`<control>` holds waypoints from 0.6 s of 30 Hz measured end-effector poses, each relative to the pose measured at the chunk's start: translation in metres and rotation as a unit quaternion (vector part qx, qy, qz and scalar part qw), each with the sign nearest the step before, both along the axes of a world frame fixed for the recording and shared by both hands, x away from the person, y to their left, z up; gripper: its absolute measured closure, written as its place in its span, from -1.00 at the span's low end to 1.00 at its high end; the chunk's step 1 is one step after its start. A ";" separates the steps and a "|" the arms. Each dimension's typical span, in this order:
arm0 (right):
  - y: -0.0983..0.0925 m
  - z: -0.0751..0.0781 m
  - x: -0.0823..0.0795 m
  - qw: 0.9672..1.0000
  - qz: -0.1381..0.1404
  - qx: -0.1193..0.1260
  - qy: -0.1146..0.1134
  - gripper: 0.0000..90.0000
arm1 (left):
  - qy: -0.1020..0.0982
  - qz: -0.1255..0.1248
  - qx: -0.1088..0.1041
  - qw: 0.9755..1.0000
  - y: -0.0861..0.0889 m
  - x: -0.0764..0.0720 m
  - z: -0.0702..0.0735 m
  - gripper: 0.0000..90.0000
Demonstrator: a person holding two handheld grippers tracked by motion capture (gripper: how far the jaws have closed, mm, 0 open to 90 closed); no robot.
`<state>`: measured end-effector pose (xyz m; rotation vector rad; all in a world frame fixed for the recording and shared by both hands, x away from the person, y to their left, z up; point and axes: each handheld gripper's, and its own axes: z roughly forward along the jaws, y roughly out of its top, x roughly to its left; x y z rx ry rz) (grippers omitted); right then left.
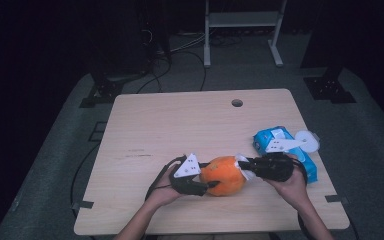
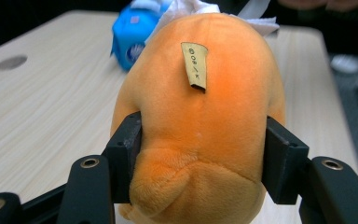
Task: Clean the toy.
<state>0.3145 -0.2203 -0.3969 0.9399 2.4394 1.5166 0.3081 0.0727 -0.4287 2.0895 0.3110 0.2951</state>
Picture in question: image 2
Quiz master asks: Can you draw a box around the white blurred floor object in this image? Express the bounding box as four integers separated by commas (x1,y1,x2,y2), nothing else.
329,54,358,75

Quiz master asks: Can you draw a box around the blue wet wipes pack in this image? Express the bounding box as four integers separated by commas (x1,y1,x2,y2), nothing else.
110,0,174,72

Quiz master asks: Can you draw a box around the orange plush toy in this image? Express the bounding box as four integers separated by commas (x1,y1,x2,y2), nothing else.
110,12,287,224

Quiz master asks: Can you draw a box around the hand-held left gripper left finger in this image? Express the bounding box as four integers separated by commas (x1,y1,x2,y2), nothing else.
101,110,144,205

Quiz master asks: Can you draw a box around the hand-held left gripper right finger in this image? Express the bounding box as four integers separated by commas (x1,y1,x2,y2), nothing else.
261,115,310,205

